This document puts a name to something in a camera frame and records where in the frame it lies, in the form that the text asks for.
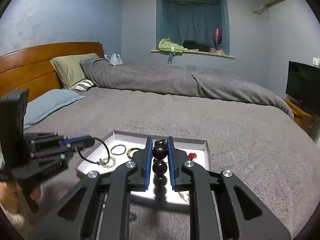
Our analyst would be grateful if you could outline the black hair tie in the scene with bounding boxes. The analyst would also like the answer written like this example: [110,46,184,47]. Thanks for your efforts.
[75,138,111,165]

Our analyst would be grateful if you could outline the gold chain bracelet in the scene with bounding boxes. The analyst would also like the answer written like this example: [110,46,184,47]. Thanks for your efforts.
[97,156,117,169]

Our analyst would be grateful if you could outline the thin grey bangle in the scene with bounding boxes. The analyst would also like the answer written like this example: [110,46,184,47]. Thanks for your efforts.
[110,144,126,155]

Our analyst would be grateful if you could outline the small dark garnet bead bracelet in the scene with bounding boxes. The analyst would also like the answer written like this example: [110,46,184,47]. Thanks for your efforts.
[126,147,142,159]

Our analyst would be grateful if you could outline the large dark wooden bead bracelet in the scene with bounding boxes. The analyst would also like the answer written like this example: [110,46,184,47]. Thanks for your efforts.
[152,138,169,201]

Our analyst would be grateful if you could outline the person's left hand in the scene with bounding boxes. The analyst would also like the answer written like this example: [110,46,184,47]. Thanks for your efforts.
[1,182,22,215]

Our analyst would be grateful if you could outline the grey shallow cardboard tray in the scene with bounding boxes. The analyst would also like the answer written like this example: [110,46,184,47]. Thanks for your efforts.
[75,131,211,211]

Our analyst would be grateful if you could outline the light blue pillow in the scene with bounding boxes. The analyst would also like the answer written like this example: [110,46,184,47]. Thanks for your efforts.
[23,89,85,130]

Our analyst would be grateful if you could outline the striped pillow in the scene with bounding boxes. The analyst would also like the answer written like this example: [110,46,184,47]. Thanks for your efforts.
[69,79,94,92]

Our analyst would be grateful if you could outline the grey duvet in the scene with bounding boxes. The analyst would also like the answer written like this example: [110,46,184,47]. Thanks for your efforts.
[80,58,293,118]

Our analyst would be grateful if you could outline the olive green pillow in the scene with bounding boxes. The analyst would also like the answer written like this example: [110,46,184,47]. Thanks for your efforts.
[50,53,99,90]

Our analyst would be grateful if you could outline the grey bed blanket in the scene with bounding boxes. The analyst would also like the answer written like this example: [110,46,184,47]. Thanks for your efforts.
[30,88,319,237]

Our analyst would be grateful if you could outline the white plastic bag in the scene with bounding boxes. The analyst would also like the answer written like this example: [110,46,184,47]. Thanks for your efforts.
[104,53,123,66]

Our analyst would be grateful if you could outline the wooden headboard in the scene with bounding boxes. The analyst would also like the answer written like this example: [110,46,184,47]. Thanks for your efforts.
[1,42,104,101]

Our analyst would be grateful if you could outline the wooden tv stand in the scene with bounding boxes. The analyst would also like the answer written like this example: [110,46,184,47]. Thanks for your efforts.
[284,99,316,134]

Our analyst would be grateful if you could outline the green cloth on sill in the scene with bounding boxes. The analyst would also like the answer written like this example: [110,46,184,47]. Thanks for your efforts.
[158,38,186,53]

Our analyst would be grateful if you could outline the black clothes on sill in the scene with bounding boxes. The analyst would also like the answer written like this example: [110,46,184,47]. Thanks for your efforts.
[182,40,211,52]

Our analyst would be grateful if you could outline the black television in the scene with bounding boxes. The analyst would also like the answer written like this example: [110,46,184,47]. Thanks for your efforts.
[285,61,319,115]

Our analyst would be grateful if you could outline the wooden window sill shelf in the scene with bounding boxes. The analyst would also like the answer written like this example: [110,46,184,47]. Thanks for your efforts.
[150,49,235,59]

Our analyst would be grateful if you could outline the teal curtain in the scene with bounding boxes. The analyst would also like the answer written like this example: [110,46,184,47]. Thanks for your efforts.
[156,0,230,55]

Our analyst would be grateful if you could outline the pink wine glass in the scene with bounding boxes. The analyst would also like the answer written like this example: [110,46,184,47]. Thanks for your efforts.
[213,28,222,49]

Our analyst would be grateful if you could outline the white wall sockets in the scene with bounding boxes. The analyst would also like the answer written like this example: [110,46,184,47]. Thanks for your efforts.
[312,57,320,68]

